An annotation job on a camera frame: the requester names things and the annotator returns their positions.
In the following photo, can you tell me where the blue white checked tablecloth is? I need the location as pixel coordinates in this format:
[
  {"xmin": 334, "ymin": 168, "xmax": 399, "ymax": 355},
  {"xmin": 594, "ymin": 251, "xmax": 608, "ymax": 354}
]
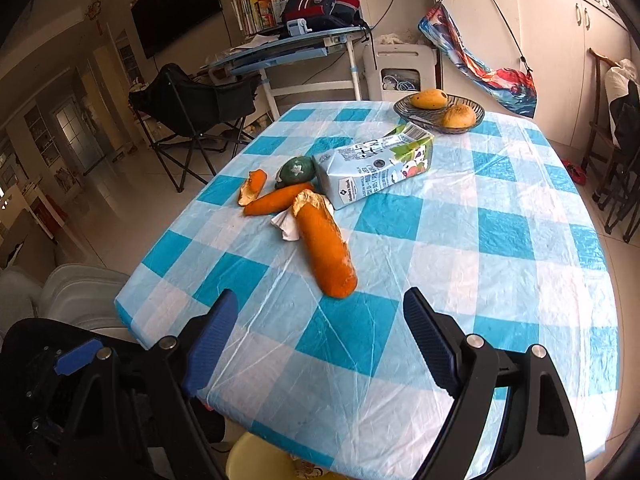
[{"xmin": 114, "ymin": 101, "xmax": 621, "ymax": 480}]

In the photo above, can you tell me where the milk carton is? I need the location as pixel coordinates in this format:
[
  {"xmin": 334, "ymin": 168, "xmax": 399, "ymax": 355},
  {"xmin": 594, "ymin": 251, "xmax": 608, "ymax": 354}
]
[{"xmin": 312, "ymin": 121, "xmax": 435, "ymax": 211}]

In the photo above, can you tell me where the red wall ornament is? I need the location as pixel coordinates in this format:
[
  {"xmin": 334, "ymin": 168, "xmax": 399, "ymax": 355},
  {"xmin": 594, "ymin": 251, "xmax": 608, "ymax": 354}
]
[{"xmin": 85, "ymin": 2, "xmax": 108, "ymax": 36}]

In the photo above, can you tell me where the row of books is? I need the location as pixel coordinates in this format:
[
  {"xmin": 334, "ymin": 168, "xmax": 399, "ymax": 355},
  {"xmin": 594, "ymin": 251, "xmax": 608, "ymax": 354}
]
[{"xmin": 231, "ymin": 0, "xmax": 288, "ymax": 36}]

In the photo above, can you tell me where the black wall television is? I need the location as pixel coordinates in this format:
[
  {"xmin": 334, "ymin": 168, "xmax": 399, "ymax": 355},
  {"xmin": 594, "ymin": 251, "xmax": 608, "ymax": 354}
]
[{"xmin": 131, "ymin": 0, "xmax": 223, "ymax": 60}]

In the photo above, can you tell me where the small curled orange peel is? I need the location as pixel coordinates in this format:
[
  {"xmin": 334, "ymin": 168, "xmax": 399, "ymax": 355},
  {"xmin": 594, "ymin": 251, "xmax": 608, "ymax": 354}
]
[{"xmin": 237, "ymin": 170, "xmax": 269, "ymax": 207}]

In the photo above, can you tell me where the long orange peel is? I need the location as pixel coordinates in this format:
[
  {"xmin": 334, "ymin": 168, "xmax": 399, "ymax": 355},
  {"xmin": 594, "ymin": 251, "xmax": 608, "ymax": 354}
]
[{"xmin": 243, "ymin": 183, "xmax": 316, "ymax": 216}]

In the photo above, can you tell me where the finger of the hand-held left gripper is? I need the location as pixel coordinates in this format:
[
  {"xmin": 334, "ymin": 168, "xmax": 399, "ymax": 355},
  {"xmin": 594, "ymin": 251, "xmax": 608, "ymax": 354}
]
[{"xmin": 52, "ymin": 338, "xmax": 104, "ymax": 377}]

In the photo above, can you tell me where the red slipper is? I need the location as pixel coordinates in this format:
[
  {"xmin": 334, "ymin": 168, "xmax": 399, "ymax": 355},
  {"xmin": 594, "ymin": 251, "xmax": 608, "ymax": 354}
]
[{"xmin": 562, "ymin": 160, "xmax": 588, "ymax": 186}]

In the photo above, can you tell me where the dark green round fruit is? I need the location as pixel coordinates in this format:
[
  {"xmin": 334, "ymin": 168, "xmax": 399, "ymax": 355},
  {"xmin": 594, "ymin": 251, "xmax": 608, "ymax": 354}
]
[{"xmin": 275, "ymin": 156, "xmax": 316, "ymax": 190}]

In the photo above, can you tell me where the light grey cushioned chair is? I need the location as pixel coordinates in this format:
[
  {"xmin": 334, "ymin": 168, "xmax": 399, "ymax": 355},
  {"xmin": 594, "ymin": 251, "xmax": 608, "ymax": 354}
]
[{"xmin": 0, "ymin": 264, "xmax": 132, "ymax": 346}]

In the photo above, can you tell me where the black hanging cord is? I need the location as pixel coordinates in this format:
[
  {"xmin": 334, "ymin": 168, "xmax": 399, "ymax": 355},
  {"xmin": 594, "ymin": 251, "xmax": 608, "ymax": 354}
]
[{"xmin": 435, "ymin": 0, "xmax": 533, "ymax": 78}]

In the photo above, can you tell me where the yellow mango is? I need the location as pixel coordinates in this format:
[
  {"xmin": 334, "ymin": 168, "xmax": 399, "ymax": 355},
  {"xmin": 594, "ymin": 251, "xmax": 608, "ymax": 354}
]
[
  {"xmin": 410, "ymin": 88, "xmax": 448, "ymax": 110},
  {"xmin": 442, "ymin": 104, "xmax": 477, "ymax": 129}
]

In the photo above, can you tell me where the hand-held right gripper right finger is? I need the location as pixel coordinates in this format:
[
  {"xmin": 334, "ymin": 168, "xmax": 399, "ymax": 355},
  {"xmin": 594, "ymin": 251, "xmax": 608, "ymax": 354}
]
[{"xmin": 402, "ymin": 286, "xmax": 587, "ymax": 480}]

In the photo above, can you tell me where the large orange peel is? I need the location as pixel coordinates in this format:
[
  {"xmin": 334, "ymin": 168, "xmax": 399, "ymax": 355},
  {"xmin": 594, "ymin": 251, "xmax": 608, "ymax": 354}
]
[{"xmin": 292, "ymin": 190, "xmax": 359, "ymax": 300}]

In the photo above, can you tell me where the white cabinet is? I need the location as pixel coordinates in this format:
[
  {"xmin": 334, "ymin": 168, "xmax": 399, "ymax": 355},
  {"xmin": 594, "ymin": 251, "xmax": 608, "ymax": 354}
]
[{"xmin": 425, "ymin": 0, "xmax": 633, "ymax": 148}]

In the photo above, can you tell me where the black folding camp chair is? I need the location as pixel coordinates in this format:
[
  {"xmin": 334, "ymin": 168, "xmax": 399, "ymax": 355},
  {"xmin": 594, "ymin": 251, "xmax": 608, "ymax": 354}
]
[{"xmin": 129, "ymin": 63, "xmax": 263, "ymax": 193}]

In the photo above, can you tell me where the wooden chair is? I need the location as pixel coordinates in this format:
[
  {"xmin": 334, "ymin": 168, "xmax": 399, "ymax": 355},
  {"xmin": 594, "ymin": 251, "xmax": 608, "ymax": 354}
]
[{"xmin": 580, "ymin": 47, "xmax": 626, "ymax": 171}]

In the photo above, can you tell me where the white plastic bag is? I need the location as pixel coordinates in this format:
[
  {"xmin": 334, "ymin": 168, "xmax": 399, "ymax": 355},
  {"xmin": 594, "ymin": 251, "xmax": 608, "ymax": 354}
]
[{"xmin": 605, "ymin": 58, "xmax": 640, "ymax": 111}]

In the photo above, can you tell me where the glass panel door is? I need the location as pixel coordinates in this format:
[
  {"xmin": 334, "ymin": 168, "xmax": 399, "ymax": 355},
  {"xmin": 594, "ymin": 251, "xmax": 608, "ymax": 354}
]
[{"xmin": 52, "ymin": 95, "xmax": 108, "ymax": 176}]

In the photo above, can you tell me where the white plastic stool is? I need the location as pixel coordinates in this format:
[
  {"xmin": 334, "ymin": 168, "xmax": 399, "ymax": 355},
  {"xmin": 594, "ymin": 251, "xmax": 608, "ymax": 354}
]
[{"xmin": 362, "ymin": 42, "xmax": 441, "ymax": 103}]

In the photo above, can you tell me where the dark wire fruit basket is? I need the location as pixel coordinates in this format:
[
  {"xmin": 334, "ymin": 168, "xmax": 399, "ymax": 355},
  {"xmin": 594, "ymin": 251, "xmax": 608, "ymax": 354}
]
[{"xmin": 393, "ymin": 91, "xmax": 486, "ymax": 135}]

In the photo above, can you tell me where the navy red backpack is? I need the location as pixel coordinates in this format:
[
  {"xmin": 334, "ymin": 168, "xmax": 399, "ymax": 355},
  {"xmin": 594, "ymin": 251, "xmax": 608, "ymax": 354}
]
[{"xmin": 280, "ymin": 0, "xmax": 371, "ymax": 36}]

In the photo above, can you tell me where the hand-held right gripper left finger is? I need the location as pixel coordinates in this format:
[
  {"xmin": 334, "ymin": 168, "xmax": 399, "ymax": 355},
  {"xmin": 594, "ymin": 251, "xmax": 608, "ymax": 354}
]
[{"xmin": 55, "ymin": 289, "xmax": 240, "ymax": 480}]

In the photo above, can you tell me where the colourful printed cloth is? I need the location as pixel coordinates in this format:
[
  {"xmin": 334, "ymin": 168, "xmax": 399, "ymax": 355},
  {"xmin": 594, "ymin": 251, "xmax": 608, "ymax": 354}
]
[{"xmin": 417, "ymin": 2, "xmax": 538, "ymax": 120}]

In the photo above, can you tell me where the blue study desk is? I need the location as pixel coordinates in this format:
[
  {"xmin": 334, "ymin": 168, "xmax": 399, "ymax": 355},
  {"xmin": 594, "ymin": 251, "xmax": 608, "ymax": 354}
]
[{"xmin": 207, "ymin": 27, "xmax": 373, "ymax": 121}]

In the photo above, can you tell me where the small white tissue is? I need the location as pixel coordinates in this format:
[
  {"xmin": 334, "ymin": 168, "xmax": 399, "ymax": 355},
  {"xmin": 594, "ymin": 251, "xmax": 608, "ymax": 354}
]
[{"xmin": 271, "ymin": 210, "xmax": 301, "ymax": 242}]

